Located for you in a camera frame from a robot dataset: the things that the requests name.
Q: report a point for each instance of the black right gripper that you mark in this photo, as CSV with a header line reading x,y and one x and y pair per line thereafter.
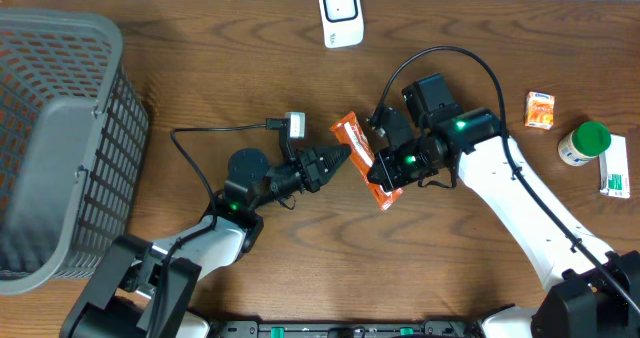
x,y
391,176

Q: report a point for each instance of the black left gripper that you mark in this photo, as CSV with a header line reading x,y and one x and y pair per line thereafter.
x,y
307,168

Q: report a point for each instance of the red Top chocolate bar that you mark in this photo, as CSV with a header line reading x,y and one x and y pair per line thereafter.
x,y
348,131

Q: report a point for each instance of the orange snack packet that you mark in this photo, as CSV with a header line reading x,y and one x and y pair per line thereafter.
x,y
539,111

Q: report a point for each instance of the small green white can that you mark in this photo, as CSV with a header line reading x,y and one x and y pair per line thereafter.
x,y
584,144

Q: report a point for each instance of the white Panadol medicine box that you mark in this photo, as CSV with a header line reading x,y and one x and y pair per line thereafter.
x,y
614,173

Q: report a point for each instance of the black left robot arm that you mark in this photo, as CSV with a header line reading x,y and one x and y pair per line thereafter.
x,y
143,289

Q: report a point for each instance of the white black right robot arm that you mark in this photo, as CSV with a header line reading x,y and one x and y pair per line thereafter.
x,y
591,291

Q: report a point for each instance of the white barcode scanner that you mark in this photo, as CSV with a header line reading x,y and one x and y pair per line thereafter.
x,y
342,23

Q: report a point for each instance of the grey plastic basket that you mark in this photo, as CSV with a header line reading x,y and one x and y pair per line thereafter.
x,y
73,139

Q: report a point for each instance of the black mounting rail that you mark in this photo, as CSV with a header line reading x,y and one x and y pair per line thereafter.
x,y
429,328

